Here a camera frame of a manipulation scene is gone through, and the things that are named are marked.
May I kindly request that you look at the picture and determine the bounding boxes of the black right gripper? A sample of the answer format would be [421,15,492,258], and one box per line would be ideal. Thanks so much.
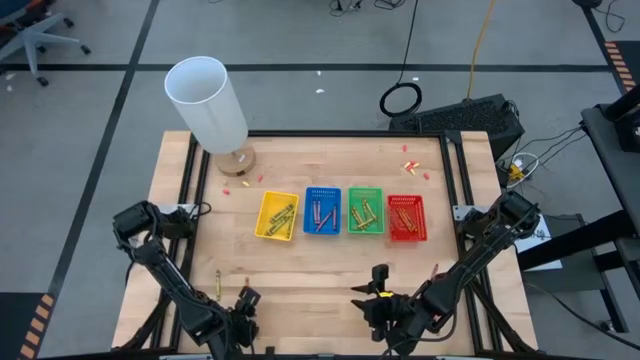
[351,263,407,344]

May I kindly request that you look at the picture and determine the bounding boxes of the red plastic basket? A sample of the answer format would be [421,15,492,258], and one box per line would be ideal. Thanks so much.
[386,194,429,243]

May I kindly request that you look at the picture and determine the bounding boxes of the green plastic basket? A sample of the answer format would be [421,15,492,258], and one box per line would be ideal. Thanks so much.
[347,186,386,235]

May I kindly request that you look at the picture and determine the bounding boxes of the blue plastic basket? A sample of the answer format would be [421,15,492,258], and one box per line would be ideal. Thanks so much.
[302,186,343,236]

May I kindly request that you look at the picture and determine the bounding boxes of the yellow plastic basket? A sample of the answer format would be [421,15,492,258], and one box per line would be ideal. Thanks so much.
[254,190,300,242]

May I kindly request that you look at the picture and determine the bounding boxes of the white paper sheet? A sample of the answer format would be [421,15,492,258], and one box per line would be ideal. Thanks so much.
[514,214,564,272]

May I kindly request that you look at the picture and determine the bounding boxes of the black computer tower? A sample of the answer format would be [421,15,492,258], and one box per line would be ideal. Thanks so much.
[388,93,526,162]

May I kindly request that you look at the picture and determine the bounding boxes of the black metal stand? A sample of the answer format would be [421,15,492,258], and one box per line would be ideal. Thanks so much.
[517,209,640,334]

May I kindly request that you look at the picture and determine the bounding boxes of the white shade table lamp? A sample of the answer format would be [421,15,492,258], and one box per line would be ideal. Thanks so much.
[163,55,257,177]

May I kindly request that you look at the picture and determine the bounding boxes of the black side table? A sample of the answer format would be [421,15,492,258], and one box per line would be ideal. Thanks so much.
[579,84,640,241]

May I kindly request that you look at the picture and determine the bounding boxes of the grey office chair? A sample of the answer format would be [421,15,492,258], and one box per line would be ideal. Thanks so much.
[0,0,92,87]

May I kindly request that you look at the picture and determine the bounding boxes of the black coiled hanging cable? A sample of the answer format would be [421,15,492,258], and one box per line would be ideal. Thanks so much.
[378,0,424,119]

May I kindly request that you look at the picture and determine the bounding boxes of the yellow hanging cable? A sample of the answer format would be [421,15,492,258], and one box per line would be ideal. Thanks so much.
[466,0,496,100]

